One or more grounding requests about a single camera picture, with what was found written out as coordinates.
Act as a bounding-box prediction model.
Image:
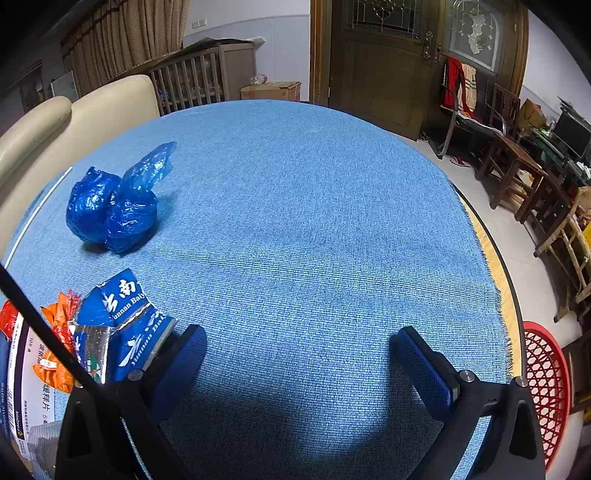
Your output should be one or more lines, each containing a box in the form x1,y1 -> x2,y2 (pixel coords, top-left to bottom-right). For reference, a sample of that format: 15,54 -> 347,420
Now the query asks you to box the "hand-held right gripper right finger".
390,325 -> 546,480

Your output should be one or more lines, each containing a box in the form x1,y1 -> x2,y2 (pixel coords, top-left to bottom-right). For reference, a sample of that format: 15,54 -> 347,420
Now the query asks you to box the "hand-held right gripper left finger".
54,324 -> 208,480

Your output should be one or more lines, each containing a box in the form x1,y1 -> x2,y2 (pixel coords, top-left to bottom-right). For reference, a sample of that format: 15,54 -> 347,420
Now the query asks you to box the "crushed blue and silver carton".
71,267 -> 178,384

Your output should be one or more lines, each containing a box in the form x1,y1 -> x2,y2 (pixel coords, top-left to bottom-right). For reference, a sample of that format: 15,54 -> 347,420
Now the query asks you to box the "orange and white packet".
31,290 -> 84,394

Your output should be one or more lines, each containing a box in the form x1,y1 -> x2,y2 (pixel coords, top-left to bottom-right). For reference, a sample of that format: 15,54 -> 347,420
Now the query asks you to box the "red plastic mesh basket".
522,320 -> 573,472

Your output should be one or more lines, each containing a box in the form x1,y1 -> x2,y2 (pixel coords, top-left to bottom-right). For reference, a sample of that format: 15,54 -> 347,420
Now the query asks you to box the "white medicine box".
0,318 -> 88,480

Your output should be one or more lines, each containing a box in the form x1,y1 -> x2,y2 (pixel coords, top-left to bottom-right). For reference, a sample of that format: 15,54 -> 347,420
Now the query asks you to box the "round wooden table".
0,166 -> 529,386

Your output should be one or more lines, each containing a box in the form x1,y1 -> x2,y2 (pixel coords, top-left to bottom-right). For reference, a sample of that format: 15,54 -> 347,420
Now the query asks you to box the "crumpled blue plastic bag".
65,141 -> 178,254

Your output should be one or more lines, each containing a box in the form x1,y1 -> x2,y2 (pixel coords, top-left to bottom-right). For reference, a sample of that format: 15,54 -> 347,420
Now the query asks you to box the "blue tablecloth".
2,99 -> 513,480

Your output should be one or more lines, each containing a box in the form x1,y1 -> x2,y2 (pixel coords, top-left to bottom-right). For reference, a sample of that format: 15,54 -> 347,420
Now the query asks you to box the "bamboo armchair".
536,187 -> 591,324

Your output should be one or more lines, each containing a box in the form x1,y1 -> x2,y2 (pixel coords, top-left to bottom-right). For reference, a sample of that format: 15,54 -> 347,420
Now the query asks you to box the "dark wooden chair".
475,83 -> 546,210
515,171 -> 578,257

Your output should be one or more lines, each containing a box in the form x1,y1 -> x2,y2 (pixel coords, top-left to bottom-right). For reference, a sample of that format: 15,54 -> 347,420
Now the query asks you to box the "green cluttered desk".
531,127 -> 591,185

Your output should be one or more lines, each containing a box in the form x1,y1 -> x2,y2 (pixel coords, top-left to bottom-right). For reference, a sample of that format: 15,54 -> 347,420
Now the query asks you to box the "cream padded chair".
69,74 -> 161,185
0,95 -> 75,250

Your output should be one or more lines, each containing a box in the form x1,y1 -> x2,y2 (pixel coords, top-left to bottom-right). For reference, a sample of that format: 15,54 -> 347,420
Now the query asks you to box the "black monitor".
551,108 -> 591,160

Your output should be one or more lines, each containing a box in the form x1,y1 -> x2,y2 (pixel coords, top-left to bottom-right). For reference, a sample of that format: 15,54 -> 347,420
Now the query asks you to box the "dark wooden double door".
310,0 -> 529,139

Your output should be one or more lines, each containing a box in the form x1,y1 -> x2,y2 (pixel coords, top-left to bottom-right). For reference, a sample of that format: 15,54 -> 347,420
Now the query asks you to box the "red garment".
443,58 -> 476,116

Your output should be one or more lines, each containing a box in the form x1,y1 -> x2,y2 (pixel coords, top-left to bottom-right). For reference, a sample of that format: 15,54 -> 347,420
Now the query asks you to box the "striped beige towel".
462,64 -> 479,107

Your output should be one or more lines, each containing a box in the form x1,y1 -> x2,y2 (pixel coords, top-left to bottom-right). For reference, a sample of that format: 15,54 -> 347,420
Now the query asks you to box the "wooden baby crib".
148,42 -> 257,116

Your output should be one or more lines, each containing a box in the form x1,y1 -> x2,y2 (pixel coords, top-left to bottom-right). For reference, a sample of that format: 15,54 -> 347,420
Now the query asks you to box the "brown cardboard box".
240,82 -> 302,102

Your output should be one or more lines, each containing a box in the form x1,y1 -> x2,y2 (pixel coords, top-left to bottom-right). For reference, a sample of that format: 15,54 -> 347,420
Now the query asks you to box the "white board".
51,71 -> 77,102

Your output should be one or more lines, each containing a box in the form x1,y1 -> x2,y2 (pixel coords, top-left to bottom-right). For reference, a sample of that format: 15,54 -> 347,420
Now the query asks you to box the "brown striped curtain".
60,0 -> 192,97

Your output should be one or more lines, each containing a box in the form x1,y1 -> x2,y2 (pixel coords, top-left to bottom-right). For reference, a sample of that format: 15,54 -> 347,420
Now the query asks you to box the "metal frame lounge chair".
436,58 -> 504,158

